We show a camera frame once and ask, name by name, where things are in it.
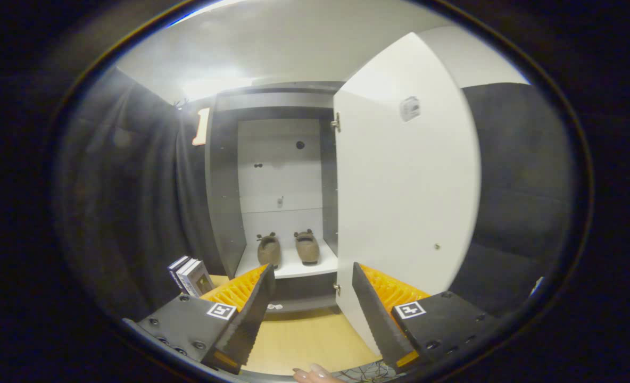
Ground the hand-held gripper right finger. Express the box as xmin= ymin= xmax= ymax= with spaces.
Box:
xmin=351 ymin=262 xmax=502 ymax=374

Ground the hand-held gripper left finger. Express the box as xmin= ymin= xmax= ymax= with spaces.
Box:
xmin=122 ymin=263 xmax=276 ymax=376

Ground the brown fuzzy slipper shoe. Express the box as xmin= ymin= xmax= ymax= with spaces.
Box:
xmin=294 ymin=229 xmax=321 ymax=265
xmin=256 ymin=232 xmax=282 ymax=269

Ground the grey shoe cabinet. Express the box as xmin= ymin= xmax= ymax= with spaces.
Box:
xmin=204 ymin=81 xmax=345 ymax=314

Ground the white cloth with dark lines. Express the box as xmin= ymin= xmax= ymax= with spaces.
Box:
xmin=334 ymin=360 xmax=406 ymax=383

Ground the white book with portrait cover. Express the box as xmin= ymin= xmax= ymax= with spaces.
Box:
xmin=179 ymin=260 xmax=215 ymax=297

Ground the blue and white book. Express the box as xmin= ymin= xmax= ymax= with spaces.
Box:
xmin=174 ymin=258 xmax=198 ymax=295
xmin=167 ymin=255 xmax=190 ymax=290

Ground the black backdrop cloth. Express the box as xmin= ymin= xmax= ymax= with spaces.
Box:
xmin=54 ymin=66 xmax=574 ymax=320

